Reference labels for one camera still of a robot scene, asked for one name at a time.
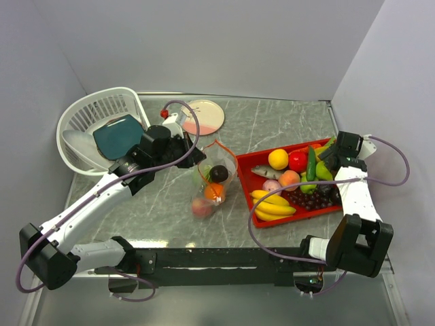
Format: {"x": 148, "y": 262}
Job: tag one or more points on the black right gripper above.
{"x": 327, "y": 154}

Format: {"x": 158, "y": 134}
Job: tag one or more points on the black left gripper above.
{"x": 183, "y": 140}

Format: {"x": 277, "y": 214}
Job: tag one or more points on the dark green chili pepper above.
{"x": 311, "y": 164}

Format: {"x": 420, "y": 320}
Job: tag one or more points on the green apple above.
{"x": 307, "y": 189}

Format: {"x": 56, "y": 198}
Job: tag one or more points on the green cabbage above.
{"x": 201, "y": 174}

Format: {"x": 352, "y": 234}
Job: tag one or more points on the clear zip top bag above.
{"x": 217, "y": 154}

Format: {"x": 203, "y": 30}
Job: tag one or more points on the orange fruit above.
{"x": 215, "y": 192}

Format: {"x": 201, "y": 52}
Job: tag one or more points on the pink peach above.
{"x": 201, "y": 208}

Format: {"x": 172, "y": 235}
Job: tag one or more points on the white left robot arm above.
{"x": 51, "y": 252}

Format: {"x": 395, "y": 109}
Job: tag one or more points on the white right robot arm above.
{"x": 361, "y": 240}

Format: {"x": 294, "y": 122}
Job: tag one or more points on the red apple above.
{"x": 298, "y": 161}

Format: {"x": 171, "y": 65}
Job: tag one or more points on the teal square plate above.
{"x": 115, "y": 138}

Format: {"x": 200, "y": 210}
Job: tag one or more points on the dark purple grape bunch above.
{"x": 324, "y": 196}

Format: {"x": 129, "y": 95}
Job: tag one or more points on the yellow lemon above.
{"x": 278, "y": 159}

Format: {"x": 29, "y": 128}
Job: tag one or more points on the cream and pink round plate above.
{"x": 210, "y": 117}

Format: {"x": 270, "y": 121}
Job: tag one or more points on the grey toy fish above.
{"x": 267, "y": 172}

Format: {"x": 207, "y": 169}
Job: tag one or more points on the purple onion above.
{"x": 270, "y": 185}

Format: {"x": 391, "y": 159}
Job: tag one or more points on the white bowl in basket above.
{"x": 84, "y": 146}

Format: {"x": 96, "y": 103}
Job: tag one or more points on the white plastic laundry basket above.
{"x": 92, "y": 112}

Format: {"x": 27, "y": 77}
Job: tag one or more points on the yellow banana bunch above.
{"x": 273, "y": 209}

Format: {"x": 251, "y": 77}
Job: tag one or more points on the red plastic tray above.
{"x": 251, "y": 182}

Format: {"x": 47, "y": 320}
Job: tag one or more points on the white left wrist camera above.
{"x": 177, "y": 118}

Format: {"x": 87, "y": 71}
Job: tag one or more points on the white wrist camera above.
{"x": 368, "y": 147}
{"x": 177, "y": 118}

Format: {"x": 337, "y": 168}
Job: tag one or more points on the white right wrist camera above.
{"x": 368, "y": 147}

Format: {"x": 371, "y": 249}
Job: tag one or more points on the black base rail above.
{"x": 169, "y": 267}

